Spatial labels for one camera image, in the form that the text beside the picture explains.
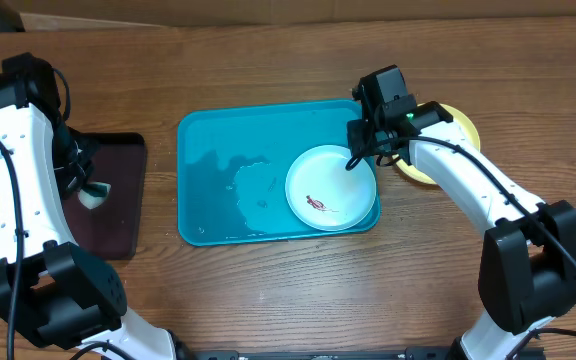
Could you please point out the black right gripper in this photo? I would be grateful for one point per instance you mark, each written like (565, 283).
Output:
(361, 150)

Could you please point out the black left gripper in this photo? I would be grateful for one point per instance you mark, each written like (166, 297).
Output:
(75, 180)

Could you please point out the green white sponge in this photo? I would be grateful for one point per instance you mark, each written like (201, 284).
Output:
(93, 194)

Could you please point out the light blue plate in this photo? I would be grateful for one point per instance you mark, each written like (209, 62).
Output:
(324, 194)

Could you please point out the yellow-green plate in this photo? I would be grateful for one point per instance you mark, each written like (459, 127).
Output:
(471, 134)

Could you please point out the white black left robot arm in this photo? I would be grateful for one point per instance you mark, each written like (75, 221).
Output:
(53, 292)

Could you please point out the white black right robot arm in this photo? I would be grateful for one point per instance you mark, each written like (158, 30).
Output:
(527, 275)

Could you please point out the black shallow water tray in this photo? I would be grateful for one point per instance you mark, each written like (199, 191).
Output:
(108, 228)

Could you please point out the teal plastic tray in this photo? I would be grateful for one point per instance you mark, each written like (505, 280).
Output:
(233, 164)

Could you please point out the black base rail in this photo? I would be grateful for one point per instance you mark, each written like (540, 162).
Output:
(411, 353)

